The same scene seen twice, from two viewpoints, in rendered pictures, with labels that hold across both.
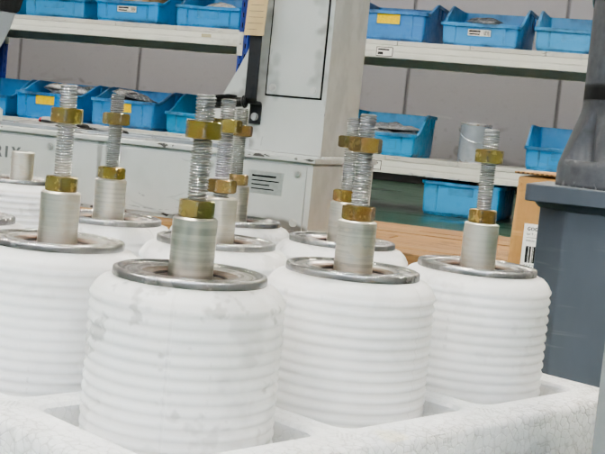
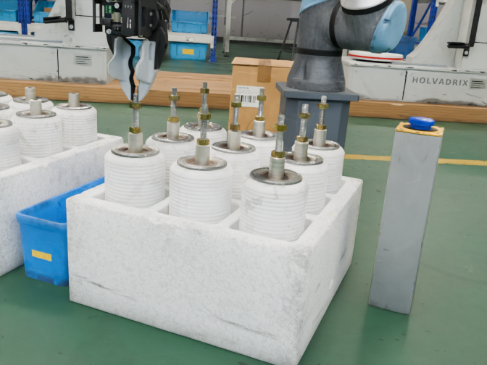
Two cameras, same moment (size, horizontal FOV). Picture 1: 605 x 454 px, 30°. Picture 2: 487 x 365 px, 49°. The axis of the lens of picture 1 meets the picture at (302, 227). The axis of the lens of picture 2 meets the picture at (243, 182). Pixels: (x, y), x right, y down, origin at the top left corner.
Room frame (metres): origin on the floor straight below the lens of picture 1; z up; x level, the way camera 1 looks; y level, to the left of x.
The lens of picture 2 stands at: (-0.10, 0.38, 0.47)
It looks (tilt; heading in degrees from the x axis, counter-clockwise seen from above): 18 degrees down; 337
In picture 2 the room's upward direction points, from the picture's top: 4 degrees clockwise
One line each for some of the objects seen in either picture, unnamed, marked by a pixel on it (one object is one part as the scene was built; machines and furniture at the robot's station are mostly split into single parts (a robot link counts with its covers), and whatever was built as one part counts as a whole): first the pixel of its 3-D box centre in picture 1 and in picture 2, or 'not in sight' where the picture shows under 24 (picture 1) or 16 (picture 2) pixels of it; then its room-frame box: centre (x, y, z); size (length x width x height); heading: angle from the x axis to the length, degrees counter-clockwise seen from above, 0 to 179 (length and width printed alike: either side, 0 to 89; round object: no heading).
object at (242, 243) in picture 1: (216, 242); (233, 148); (0.71, 0.05, 0.25); 0.08 x 0.08 x 0.01
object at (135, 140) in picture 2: not in sight; (135, 143); (0.71, 0.22, 0.26); 0.02 x 0.02 x 0.03
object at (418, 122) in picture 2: not in sight; (420, 124); (0.56, -0.21, 0.32); 0.04 x 0.04 x 0.02
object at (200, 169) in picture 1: (199, 172); (279, 141); (0.55, 0.05, 0.30); 0.01 x 0.01 x 0.08
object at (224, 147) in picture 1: (223, 158); (235, 116); (0.71, 0.05, 0.31); 0.01 x 0.01 x 0.08
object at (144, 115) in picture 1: (142, 109); not in sight; (6.04, 0.91, 0.36); 0.50 x 0.38 x 0.21; 162
